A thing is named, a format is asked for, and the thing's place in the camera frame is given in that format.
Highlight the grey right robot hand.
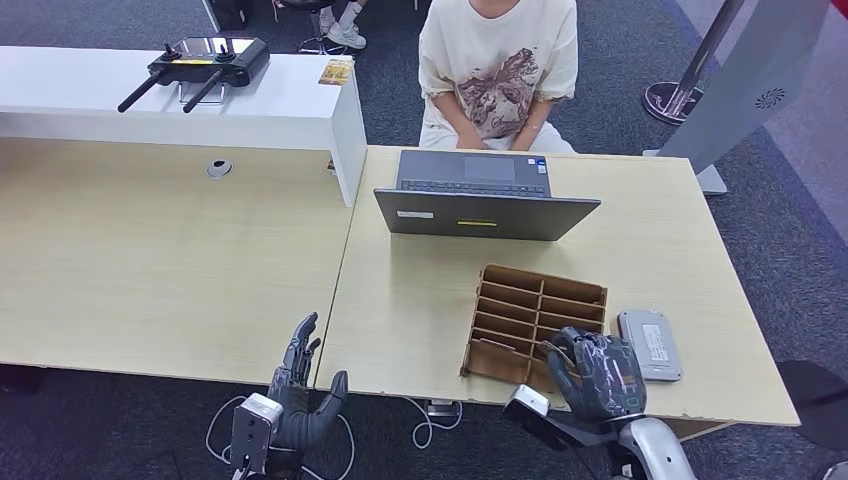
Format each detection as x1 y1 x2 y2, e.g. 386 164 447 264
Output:
537 325 649 425

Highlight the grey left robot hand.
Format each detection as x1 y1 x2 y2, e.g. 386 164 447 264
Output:
268 312 349 452

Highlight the grey card reader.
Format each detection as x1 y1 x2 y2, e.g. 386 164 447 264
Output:
616 309 684 384

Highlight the wooden card organizer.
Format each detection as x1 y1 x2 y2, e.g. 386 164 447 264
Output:
460 264 609 395

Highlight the gold hotel card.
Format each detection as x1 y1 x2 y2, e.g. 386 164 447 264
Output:
317 59 354 87

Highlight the seated background person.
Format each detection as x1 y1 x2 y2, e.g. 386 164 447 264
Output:
317 0 369 51

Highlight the grey laptop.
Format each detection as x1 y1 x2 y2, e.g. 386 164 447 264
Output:
372 149 603 242

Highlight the white desk shelf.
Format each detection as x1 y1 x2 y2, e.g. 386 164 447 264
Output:
0 46 368 209

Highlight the chrome chair base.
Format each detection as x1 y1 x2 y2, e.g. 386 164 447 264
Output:
271 0 352 56

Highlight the grey floor kiosk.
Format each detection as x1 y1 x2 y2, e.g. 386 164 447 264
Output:
642 0 833 197

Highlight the black remote controller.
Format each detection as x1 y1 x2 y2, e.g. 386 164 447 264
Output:
117 36 272 115

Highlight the metal controller stand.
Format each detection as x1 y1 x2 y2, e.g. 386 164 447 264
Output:
177 82 228 107

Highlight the black case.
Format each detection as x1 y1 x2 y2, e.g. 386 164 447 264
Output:
201 0 253 33

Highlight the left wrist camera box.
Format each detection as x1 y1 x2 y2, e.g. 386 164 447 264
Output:
229 393 285 475

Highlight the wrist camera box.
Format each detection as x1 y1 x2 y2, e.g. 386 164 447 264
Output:
502 384 552 429
229 393 285 475

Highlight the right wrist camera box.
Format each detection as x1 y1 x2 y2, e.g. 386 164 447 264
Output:
502 384 552 429

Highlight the metal stanchion post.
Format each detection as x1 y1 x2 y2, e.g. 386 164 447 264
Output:
641 0 747 127

